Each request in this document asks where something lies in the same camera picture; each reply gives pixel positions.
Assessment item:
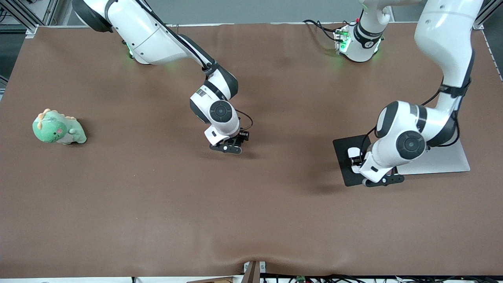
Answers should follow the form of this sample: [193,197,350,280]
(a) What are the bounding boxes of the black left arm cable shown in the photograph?
[363,77,460,158]

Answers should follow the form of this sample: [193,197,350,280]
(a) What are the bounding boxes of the black mouse pad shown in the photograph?
[333,134,384,187]

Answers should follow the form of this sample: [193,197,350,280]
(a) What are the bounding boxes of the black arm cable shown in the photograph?
[134,0,253,132]
[363,77,460,158]

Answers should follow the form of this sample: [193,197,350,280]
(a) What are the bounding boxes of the green dinosaur plush toy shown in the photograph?
[32,108,87,145]

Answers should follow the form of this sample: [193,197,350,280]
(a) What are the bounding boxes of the white computer mouse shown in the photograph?
[347,147,363,174]

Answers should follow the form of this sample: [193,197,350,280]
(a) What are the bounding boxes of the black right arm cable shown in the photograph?
[134,0,253,132]

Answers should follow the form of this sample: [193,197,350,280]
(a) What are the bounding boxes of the small metal bracket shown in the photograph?
[244,261,266,274]

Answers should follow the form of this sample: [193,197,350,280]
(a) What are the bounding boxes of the brown table cover mat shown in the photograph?
[0,22,503,277]

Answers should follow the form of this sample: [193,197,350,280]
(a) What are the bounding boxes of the black base cables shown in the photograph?
[303,19,342,42]

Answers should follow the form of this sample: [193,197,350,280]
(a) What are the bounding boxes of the silver laptop with apple logo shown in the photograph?
[397,138,471,176]

